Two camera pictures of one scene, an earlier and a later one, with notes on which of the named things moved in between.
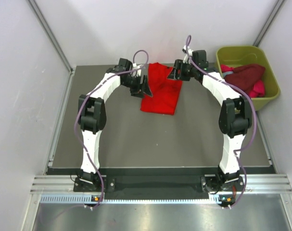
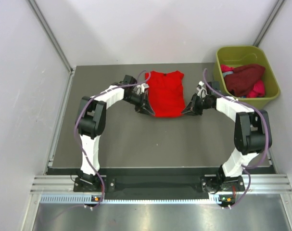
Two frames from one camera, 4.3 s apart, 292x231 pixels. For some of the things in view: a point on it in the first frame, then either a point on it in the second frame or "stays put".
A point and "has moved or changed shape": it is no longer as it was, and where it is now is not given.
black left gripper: x=138 y=91 → x=146 y=109
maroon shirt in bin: x=244 y=76 stays put
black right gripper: x=179 y=66 → x=192 y=106
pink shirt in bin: x=259 y=90 stays put
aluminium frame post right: x=271 y=20 stays put
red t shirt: x=165 y=92 has moved or changed shape
